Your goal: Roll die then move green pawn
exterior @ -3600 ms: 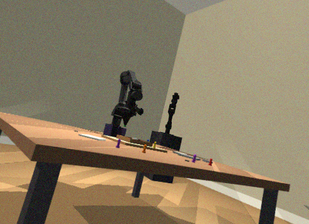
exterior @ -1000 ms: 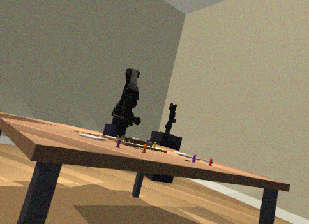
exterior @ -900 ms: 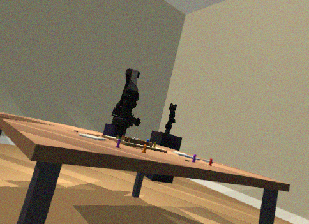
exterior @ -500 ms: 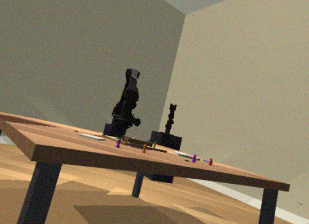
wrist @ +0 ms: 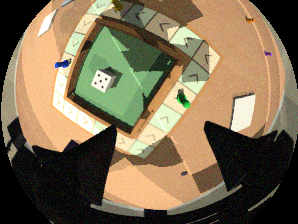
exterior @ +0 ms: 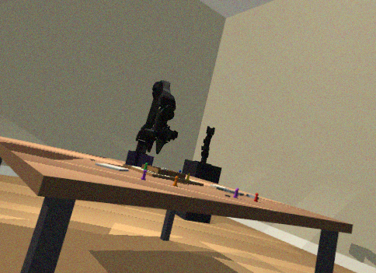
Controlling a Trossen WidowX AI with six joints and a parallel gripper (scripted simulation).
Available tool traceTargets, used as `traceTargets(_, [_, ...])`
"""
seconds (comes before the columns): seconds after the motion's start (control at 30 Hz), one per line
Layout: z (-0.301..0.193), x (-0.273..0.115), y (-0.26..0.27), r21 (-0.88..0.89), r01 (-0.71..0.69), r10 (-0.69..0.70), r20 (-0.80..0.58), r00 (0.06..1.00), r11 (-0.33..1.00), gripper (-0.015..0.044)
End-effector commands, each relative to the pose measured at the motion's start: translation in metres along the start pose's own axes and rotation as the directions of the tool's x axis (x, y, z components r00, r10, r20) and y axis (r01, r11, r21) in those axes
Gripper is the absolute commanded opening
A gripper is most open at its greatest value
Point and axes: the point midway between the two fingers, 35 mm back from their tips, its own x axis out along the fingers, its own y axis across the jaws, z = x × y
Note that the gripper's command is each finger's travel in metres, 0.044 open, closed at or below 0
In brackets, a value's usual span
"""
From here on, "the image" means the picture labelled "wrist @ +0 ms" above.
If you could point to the green pawn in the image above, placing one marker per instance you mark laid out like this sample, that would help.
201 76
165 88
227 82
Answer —
182 100

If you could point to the yellow game pawn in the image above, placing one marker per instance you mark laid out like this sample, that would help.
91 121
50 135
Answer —
117 5

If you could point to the blue pawn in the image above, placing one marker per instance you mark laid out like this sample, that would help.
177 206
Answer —
63 64

